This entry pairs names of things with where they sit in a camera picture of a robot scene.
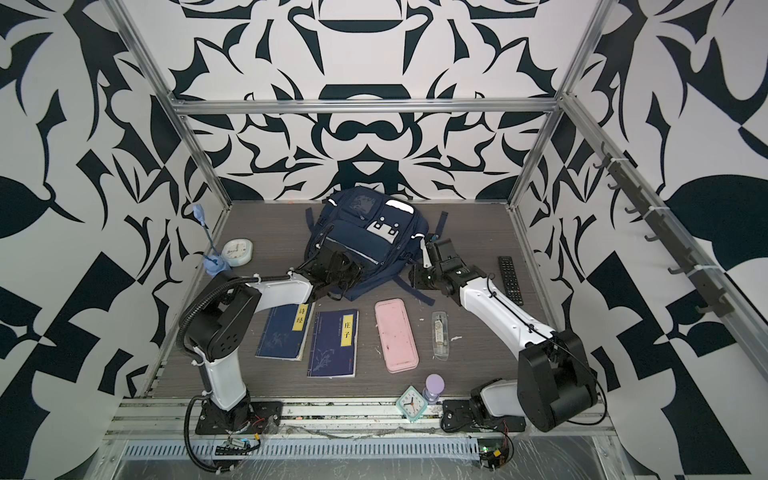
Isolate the right circuit board green light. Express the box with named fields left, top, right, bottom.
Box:
left=478, top=436, right=514, bottom=471

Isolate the navy blue student backpack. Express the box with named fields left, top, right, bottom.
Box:
left=302, top=186, right=448, bottom=306

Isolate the purple lidded small bottle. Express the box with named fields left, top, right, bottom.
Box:
left=422, top=373, right=445, bottom=404

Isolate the wall mounted hook rail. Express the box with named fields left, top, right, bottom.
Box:
left=594, top=142, right=736, bottom=318

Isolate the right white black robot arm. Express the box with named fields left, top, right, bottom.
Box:
left=413, top=239, right=608, bottom=432

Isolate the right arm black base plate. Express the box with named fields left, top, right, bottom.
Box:
left=440, top=400, right=526, bottom=433

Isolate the small green alarm clock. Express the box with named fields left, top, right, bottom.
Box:
left=395, top=386, right=429, bottom=423

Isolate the light blue round wall clock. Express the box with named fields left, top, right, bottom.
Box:
left=221, top=238, right=254, bottom=268

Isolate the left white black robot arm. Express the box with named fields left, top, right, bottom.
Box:
left=175, top=247, right=364, bottom=433

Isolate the black tv remote control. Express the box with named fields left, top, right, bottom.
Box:
left=498, top=256, right=524, bottom=306

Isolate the clear plastic ruler case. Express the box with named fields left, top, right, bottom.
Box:
left=432, top=311, right=450, bottom=361

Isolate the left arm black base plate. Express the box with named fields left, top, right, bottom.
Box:
left=194, top=399, right=284, bottom=435

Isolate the blue book yellow label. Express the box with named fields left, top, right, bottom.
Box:
left=255, top=304, right=314, bottom=361
left=307, top=309, right=359, bottom=378

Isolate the white perforated cable tray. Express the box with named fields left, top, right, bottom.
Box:
left=123, top=437, right=480, bottom=461

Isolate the pink pencil case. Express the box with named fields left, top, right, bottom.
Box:
left=374, top=298, right=419, bottom=374

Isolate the left small circuit board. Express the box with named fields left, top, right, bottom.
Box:
left=214, top=435, right=262, bottom=457

